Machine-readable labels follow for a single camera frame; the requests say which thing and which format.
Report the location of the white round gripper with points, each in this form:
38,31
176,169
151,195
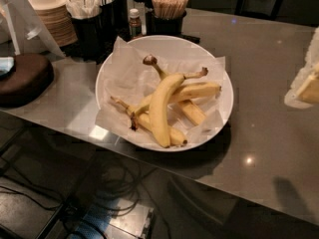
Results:
308,88

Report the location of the curved yellow banana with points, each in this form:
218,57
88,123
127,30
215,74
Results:
163,134

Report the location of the short yellow banana behind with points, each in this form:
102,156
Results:
192,111

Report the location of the lower left yellow banana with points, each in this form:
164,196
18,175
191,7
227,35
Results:
146,120

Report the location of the white round bowl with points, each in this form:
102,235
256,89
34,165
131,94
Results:
166,47

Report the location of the black chair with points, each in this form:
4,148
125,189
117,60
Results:
261,9

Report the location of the white paper liner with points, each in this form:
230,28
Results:
126,73

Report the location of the black cup with stirrers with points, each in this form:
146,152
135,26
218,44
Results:
167,16

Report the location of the small brown glass bottle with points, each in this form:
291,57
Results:
135,23

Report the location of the black cup with cutlery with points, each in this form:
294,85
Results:
114,18

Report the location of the black cup with sachets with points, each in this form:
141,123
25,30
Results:
85,15

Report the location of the stack of paper bowls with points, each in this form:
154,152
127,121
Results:
56,18

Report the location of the dark brown round pad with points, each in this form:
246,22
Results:
31,76

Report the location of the clear plastic stand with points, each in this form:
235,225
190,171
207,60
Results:
28,32

